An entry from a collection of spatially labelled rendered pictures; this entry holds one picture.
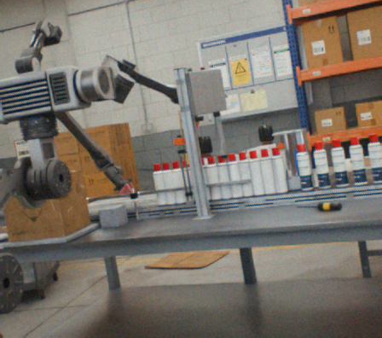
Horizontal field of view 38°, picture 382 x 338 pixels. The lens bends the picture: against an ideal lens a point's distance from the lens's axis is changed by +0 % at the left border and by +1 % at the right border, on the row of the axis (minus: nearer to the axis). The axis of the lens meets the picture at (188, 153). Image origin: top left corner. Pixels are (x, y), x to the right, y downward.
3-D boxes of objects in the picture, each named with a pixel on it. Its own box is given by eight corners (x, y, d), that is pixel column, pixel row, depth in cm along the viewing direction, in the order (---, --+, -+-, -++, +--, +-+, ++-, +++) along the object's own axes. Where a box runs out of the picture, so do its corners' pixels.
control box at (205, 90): (228, 110, 248) (221, 67, 247) (196, 114, 239) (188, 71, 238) (215, 112, 257) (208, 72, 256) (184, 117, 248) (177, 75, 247)
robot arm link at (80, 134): (40, 108, 267) (57, 96, 263) (43, 104, 272) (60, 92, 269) (98, 172, 282) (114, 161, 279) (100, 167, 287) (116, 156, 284)
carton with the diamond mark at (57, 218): (91, 224, 268) (81, 169, 267) (65, 236, 245) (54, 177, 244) (38, 230, 278) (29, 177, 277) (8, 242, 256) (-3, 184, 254)
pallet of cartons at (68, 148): (153, 235, 670) (133, 121, 662) (134, 252, 589) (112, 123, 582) (60, 247, 692) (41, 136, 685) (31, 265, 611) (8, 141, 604)
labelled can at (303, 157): (315, 188, 244) (308, 142, 243) (312, 190, 239) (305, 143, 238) (303, 189, 246) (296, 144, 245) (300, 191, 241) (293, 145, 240)
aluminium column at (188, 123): (211, 215, 249) (186, 67, 245) (207, 217, 244) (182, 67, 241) (201, 216, 250) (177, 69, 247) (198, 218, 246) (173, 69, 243)
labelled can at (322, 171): (332, 186, 241) (325, 140, 239) (330, 189, 236) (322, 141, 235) (320, 188, 243) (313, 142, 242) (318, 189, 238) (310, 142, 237)
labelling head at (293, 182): (315, 183, 256) (306, 129, 255) (309, 188, 245) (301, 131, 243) (286, 186, 262) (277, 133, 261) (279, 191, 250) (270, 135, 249)
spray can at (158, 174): (170, 203, 273) (163, 162, 272) (166, 205, 268) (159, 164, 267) (160, 204, 275) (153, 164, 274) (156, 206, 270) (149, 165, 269)
